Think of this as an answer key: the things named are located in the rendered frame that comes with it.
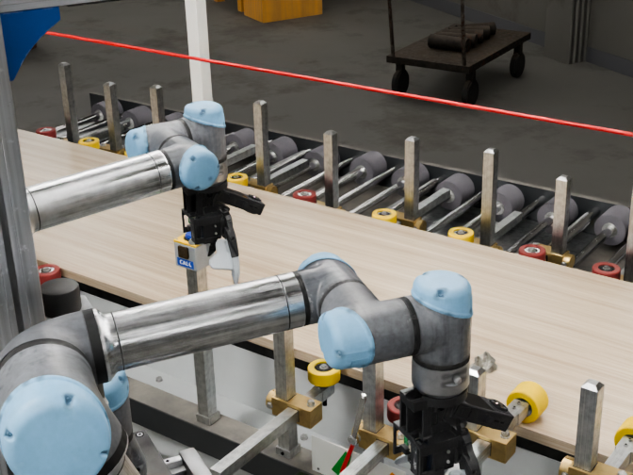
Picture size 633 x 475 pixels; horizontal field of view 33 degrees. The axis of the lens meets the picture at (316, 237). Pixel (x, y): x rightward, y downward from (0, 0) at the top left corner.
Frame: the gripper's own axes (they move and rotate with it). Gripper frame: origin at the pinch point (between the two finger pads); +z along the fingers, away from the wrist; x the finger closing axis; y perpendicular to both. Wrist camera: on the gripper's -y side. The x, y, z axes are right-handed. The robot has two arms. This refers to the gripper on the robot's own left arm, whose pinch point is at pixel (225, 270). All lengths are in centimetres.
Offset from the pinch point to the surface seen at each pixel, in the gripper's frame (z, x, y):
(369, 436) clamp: 46, 8, -29
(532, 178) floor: 132, -277, -293
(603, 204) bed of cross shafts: 49, -77, -167
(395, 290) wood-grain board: 42, -45, -66
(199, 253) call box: 12.2, -34.5, -6.3
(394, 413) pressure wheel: 41, 8, -35
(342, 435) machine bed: 68, -23, -38
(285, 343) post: 29.4, -13.6, -18.6
